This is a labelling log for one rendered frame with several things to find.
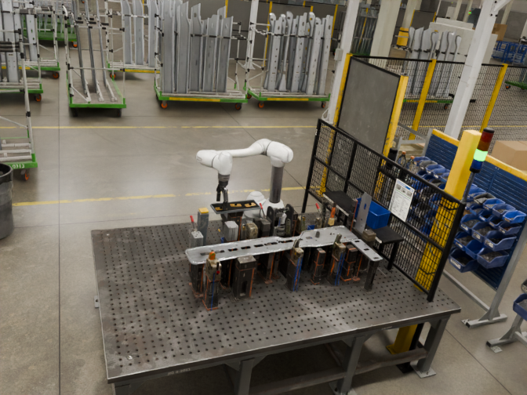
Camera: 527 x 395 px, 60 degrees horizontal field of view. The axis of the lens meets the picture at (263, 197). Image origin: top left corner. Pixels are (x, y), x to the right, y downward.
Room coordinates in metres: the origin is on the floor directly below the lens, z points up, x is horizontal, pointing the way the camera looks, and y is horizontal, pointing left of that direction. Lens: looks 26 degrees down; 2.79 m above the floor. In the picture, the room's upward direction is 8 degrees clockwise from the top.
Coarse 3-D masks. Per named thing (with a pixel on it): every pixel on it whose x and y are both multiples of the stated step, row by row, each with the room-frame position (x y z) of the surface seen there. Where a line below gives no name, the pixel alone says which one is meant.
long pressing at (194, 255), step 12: (324, 228) 3.27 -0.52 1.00; (336, 228) 3.30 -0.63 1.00; (252, 240) 2.94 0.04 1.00; (264, 240) 2.97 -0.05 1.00; (276, 240) 2.99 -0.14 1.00; (288, 240) 3.02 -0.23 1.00; (312, 240) 3.06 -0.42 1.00; (324, 240) 3.09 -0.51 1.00; (348, 240) 3.14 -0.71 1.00; (192, 252) 2.67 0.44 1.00; (204, 252) 2.69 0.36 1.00; (228, 252) 2.73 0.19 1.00; (240, 252) 2.75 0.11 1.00; (252, 252) 2.77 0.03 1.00; (264, 252) 2.80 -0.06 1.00
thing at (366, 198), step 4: (364, 196) 3.33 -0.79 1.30; (368, 196) 3.30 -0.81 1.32; (364, 200) 3.32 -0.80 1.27; (368, 200) 3.29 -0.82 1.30; (360, 204) 3.35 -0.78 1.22; (364, 204) 3.32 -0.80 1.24; (368, 204) 3.28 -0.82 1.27; (360, 208) 3.34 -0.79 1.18; (368, 208) 3.27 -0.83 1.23; (360, 212) 3.33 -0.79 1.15; (364, 212) 3.29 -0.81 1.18; (368, 212) 3.26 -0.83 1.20; (360, 216) 3.32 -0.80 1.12; (364, 216) 3.29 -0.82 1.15; (356, 220) 3.35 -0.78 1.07; (360, 220) 3.31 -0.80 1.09; (364, 220) 3.28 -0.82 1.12; (356, 224) 3.34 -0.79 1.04; (360, 224) 3.31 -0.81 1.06; (364, 224) 3.27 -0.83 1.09; (356, 228) 3.33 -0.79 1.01; (360, 228) 3.30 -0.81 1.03; (364, 228) 3.26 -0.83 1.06; (360, 232) 3.29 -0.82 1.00
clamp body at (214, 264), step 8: (208, 264) 2.50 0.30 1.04; (216, 264) 2.51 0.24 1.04; (208, 272) 2.50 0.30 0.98; (208, 280) 2.50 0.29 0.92; (216, 280) 2.47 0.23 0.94; (208, 288) 2.49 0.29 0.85; (208, 296) 2.46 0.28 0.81; (216, 296) 2.48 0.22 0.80; (208, 304) 2.46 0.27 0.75; (216, 304) 2.49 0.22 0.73; (208, 312) 2.43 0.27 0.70
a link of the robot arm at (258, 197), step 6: (252, 192) 3.71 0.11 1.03; (258, 192) 3.72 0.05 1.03; (252, 198) 3.64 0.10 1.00; (258, 198) 3.64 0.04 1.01; (264, 198) 3.71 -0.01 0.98; (258, 204) 3.61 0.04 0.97; (252, 210) 3.62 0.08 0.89; (258, 210) 3.60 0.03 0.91; (252, 216) 3.63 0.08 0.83; (258, 216) 3.65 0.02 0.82
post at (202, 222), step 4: (200, 212) 3.00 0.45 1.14; (208, 212) 3.02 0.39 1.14; (200, 216) 2.97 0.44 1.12; (204, 216) 2.98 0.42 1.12; (208, 216) 3.00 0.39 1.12; (200, 220) 2.97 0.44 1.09; (204, 220) 2.99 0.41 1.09; (208, 220) 3.00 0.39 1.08; (200, 224) 2.97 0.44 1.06; (204, 224) 2.99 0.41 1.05; (208, 224) 3.00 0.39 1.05; (200, 228) 2.98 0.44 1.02; (204, 228) 2.99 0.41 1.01; (204, 232) 3.00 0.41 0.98; (204, 236) 3.00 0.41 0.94; (204, 240) 3.00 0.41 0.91; (204, 244) 3.00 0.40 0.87
